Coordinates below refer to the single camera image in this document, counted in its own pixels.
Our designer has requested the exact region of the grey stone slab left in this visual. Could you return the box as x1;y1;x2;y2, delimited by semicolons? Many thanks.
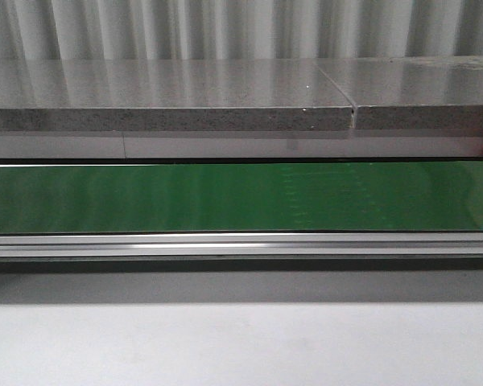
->
0;60;353;132

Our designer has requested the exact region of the grey stone slab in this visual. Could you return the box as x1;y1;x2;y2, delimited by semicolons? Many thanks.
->
0;60;353;132
316;56;483;132

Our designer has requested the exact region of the green conveyor belt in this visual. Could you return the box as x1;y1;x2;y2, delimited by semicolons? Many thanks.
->
0;161;483;234

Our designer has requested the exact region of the grey stone slab right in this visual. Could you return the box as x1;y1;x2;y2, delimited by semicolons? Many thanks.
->
316;56;483;132

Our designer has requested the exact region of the grey corrugated curtain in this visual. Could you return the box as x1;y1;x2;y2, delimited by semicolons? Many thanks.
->
0;1;483;60

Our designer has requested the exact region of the aluminium conveyor side rail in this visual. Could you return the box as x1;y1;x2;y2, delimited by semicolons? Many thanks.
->
0;232;483;273

